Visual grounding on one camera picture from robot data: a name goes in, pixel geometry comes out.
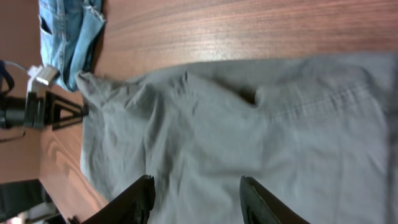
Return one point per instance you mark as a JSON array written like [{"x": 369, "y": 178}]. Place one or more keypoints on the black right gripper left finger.
[{"x": 132, "y": 206}]

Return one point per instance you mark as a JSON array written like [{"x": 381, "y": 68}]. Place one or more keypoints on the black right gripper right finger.
[{"x": 260, "y": 206}]

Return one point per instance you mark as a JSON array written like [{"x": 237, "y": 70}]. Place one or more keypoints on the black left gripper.
[{"x": 36, "y": 106}]

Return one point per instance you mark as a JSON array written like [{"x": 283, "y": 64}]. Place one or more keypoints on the grey cotton shorts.
[{"x": 320, "y": 133}]

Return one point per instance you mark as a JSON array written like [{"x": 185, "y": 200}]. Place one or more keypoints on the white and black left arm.
[{"x": 13, "y": 108}]

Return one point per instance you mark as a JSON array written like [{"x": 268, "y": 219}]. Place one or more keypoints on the folded blue denim shorts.
[{"x": 69, "y": 31}]

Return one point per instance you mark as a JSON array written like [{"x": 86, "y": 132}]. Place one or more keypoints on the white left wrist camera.
[{"x": 40, "y": 77}]

